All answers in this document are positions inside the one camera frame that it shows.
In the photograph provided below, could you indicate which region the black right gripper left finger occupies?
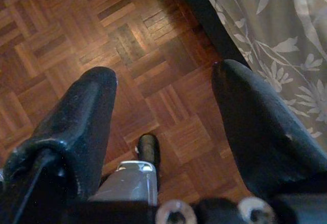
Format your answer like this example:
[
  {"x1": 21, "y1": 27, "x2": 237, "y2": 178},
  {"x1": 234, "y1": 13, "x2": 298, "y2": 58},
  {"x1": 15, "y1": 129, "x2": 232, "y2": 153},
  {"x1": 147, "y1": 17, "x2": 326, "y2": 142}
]
[{"x1": 0, "y1": 66, "x2": 118, "y2": 209}]

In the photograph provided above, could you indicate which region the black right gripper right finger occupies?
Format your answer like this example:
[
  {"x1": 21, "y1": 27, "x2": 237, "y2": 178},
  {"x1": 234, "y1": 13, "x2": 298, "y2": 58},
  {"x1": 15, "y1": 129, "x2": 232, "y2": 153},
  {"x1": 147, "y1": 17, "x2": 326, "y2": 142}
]
[{"x1": 212, "y1": 59, "x2": 327, "y2": 199}]

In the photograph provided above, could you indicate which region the silver robot right leg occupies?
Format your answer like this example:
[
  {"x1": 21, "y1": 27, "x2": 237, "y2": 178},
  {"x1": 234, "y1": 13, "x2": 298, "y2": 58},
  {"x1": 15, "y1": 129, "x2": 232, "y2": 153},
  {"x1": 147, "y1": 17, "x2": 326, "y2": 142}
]
[{"x1": 88, "y1": 133, "x2": 161, "y2": 207}]

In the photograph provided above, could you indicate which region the grey floral bed sheet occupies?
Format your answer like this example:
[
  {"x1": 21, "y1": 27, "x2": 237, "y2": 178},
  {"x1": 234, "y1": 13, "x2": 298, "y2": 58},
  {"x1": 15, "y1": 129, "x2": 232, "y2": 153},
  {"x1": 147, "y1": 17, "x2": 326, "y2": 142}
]
[{"x1": 195, "y1": 0, "x2": 327, "y2": 139}]

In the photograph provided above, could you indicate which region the dark bed base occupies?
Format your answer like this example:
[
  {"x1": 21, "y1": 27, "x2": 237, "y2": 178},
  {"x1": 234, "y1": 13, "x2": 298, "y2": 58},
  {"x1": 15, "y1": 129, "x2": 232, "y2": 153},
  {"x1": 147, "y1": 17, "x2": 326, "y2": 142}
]
[{"x1": 171, "y1": 0, "x2": 252, "y2": 69}]

